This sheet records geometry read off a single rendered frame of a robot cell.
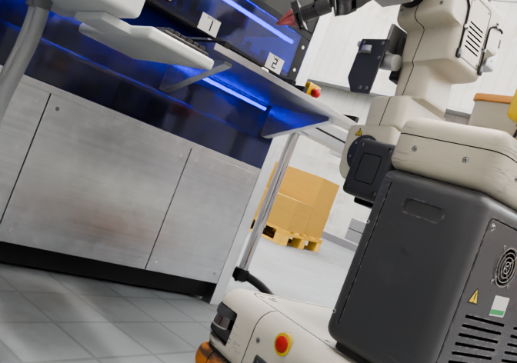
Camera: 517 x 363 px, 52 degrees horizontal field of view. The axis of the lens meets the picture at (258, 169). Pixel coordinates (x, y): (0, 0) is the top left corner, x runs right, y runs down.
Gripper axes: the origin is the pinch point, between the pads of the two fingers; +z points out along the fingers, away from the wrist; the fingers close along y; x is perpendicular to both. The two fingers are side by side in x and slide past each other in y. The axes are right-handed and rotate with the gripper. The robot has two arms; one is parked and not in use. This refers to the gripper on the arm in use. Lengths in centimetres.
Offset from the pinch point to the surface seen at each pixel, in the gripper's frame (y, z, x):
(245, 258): -80, 53, -54
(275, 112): -26.3, 14.6, -21.1
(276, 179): -48, 30, -56
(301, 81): -14.0, 2.9, -32.7
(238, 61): -23.8, 7.5, 39.6
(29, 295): -76, 83, 54
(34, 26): -10, 48, 76
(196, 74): -19.9, 24.8, 30.5
